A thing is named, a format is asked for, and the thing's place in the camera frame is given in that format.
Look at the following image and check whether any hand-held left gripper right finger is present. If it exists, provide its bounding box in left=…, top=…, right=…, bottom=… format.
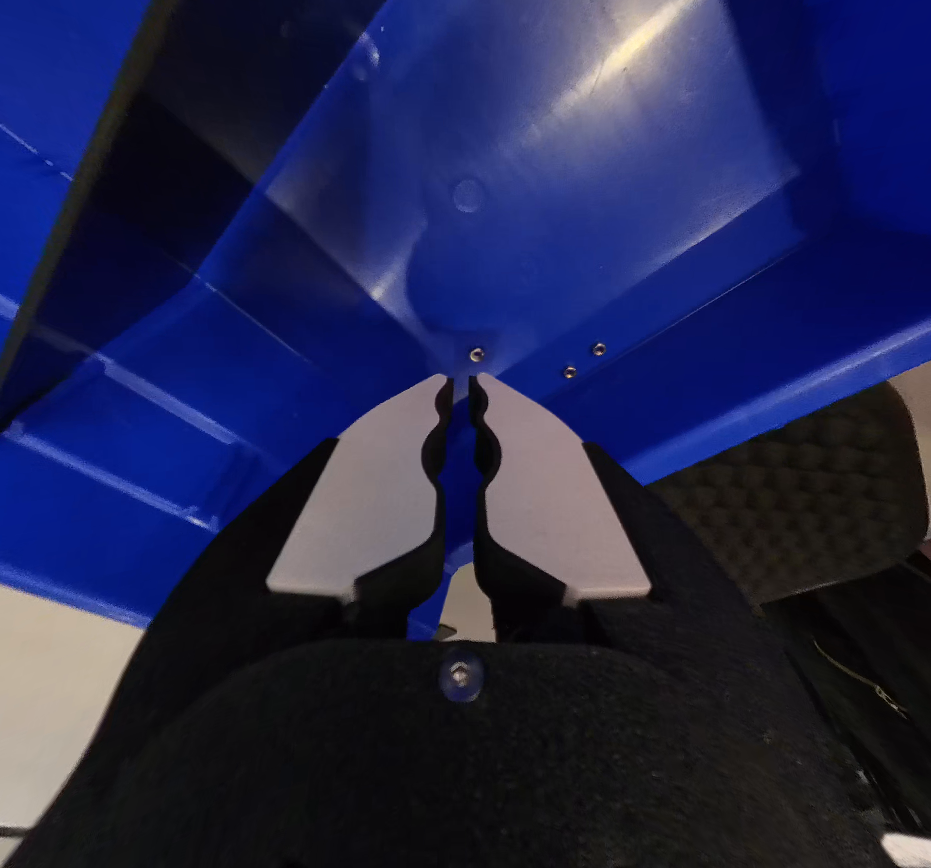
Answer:
left=469, top=371, right=653, bottom=623

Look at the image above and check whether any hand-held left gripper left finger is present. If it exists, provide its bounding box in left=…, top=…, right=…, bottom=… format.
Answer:
left=266, top=372, right=455, bottom=619

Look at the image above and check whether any blue divided parts bin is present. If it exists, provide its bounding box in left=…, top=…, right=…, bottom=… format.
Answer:
left=0, top=0, right=931, bottom=640

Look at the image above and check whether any black foam pad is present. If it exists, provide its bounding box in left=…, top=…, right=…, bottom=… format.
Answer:
left=646, top=379, right=931, bottom=606

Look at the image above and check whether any black bin divider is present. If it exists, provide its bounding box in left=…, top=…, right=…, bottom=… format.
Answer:
left=0, top=0, right=219, bottom=433

